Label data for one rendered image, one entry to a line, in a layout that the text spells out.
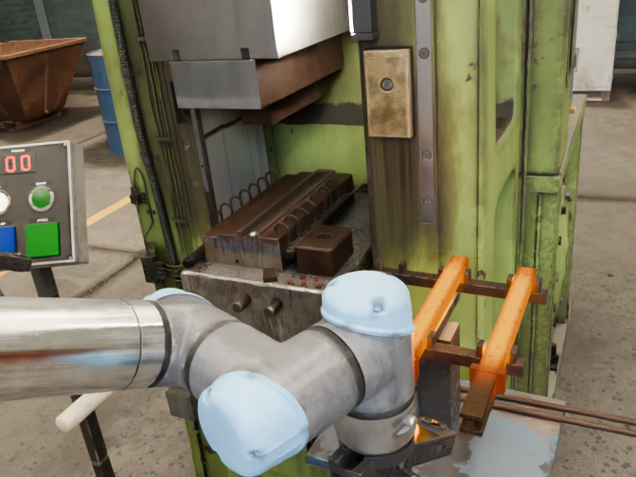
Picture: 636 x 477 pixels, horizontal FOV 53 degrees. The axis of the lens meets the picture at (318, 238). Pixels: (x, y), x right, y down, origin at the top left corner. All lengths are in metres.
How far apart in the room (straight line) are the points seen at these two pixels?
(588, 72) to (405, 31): 5.29
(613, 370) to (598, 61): 4.20
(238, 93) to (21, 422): 1.85
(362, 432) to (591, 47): 6.03
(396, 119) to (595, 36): 5.24
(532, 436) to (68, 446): 1.79
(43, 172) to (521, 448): 1.15
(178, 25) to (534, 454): 1.02
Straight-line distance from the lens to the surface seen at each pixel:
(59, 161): 1.58
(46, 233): 1.56
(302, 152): 1.82
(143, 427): 2.55
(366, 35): 1.26
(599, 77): 6.52
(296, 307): 1.34
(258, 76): 1.27
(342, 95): 1.73
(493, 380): 0.89
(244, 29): 1.26
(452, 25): 1.26
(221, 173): 1.63
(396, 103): 1.29
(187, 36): 1.33
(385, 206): 1.39
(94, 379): 0.52
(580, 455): 2.31
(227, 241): 1.44
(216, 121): 1.61
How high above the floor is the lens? 1.55
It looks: 24 degrees down
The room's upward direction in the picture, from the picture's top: 6 degrees counter-clockwise
